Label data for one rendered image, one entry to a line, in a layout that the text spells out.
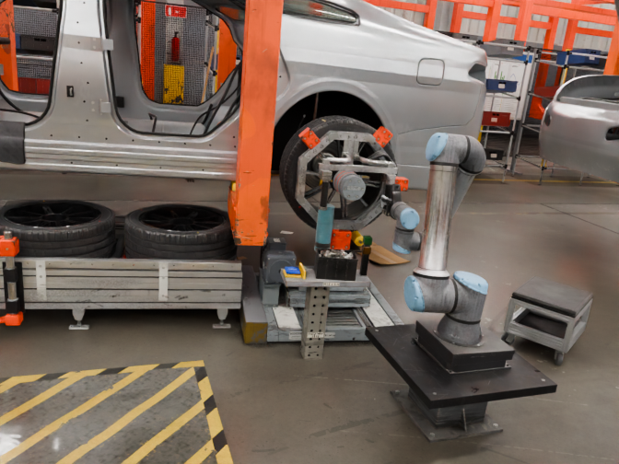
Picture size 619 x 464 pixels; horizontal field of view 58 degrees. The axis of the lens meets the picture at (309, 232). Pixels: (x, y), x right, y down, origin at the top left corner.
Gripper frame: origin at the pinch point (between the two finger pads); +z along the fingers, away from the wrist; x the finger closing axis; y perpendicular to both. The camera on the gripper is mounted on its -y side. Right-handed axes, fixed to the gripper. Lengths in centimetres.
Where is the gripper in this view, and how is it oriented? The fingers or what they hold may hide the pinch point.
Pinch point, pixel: (386, 195)
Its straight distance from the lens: 297.8
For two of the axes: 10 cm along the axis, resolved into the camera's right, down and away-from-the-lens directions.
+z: -1.9, -3.1, 9.3
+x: 9.8, 0.3, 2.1
